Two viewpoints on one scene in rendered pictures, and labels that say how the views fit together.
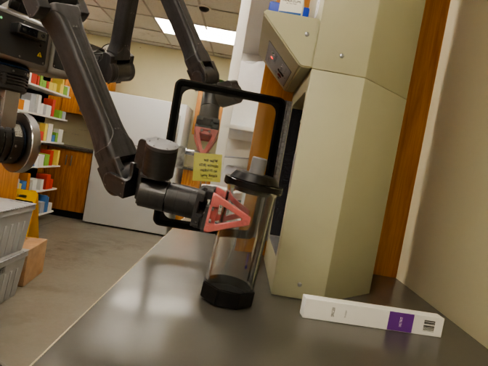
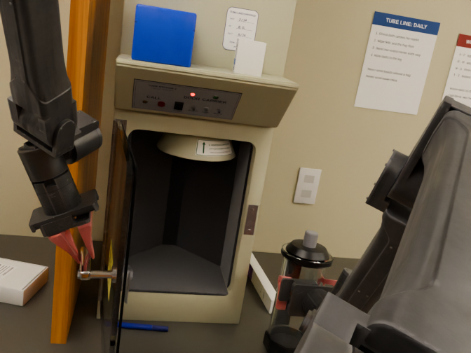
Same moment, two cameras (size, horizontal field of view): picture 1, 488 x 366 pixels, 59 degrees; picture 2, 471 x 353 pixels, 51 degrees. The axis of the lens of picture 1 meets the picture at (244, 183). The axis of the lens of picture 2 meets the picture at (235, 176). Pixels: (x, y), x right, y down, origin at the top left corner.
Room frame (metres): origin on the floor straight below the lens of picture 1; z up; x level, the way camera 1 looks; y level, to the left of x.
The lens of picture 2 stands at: (1.15, 0.88, 1.58)
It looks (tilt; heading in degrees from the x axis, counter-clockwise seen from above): 16 degrees down; 258
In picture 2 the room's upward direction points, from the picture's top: 9 degrees clockwise
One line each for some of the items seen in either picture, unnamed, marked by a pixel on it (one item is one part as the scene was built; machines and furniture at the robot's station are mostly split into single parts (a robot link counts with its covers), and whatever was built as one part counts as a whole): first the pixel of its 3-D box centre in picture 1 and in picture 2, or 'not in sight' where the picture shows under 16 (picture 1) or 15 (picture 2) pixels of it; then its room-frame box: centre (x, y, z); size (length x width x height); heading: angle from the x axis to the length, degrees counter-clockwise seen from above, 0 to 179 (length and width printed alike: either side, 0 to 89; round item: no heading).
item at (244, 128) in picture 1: (219, 161); (112, 248); (1.17, 0.08, 1.19); 0.30 x 0.01 x 0.40; 97
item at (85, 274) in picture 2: not in sight; (95, 263); (1.19, 0.15, 1.20); 0.10 x 0.05 x 0.03; 97
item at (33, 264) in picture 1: (16, 258); not in sight; (3.29, 1.65, 0.14); 0.41 x 0.32 x 0.28; 7
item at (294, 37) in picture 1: (281, 57); (203, 95); (1.04, -0.04, 1.46); 0.32 x 0.12 x 0.10; 1
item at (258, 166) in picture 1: (255, 175); (308, 246); (0.78, -0.02, 1.18); 0.09 x 0.09 x 0.07
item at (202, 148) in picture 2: not in sight; (198, 138); (1.02, -0.19, 1.34); 0.18 x 0.18 x 0.05
